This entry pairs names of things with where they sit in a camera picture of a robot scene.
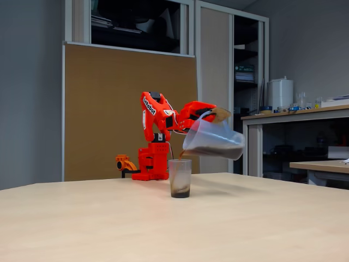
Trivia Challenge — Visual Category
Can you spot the translucent jug with taped handle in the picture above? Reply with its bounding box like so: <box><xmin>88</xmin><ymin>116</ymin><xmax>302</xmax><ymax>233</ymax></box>
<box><xmin>182</xmin><ymin>107</ymin><xmax>246</xmax><ymax>161</ymax></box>

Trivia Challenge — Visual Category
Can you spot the clear plastic cup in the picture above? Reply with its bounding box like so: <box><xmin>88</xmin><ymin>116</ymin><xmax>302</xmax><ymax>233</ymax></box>
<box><xmin>168</xmin><ymin>159</ymin><xmax>192</xmax><ymax>199</ymax></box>

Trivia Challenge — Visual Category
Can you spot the grey metal storage cabinet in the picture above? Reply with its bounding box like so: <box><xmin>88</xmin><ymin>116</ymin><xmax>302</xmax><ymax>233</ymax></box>
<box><xmin>64</xmin><ymin>0</ymin><xmax>270</xmax><ymax>175</ymax></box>

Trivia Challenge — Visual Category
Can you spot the orange table clamp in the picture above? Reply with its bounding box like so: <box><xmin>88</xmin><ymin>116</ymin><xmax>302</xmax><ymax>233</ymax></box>
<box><xmin>115</xmin><ymin>154</ymin><xmax>141</xmax><ymax>178</ymax></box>

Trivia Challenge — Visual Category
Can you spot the white cylindrical appliance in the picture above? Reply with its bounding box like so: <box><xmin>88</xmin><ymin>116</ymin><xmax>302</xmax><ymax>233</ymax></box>
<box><xmin>266</xmin><ymin>76</ymin><xmax>294</xmax><ymax>111</ymax></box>

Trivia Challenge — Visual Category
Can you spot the brown pin board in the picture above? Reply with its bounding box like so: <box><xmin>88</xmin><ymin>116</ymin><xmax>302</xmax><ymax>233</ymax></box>
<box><xmin>62</xmin><ymin>41</ymin><xmax>201</xmax><ymax>182</ymax></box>

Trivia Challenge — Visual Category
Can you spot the wooden top workbench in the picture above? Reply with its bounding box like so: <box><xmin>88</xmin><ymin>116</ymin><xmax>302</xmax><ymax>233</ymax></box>
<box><xmin>240</xmin><ymin>105</ymin><xmax>349</xmax><ymax>178</ymax></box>

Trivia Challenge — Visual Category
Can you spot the tall clear glass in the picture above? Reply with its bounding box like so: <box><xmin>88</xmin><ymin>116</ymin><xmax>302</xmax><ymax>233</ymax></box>
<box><xmin>296</xmin><ymin>92</ymin><xmax>308</xmax><ymax>109</ymax></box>

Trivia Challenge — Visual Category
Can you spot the low wooden top table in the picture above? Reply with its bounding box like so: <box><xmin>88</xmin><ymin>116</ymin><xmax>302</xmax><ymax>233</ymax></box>
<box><xmin>289</xmin><ymin>159</ymin><xmax>349</xmax><ymax>189</ymax></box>

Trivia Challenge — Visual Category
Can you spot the white storage box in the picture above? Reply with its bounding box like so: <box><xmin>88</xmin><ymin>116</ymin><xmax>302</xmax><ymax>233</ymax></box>
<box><xmin>328</xmin><ymin>146</ymin><xmax>349</xmax><ymax>159</ymax></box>

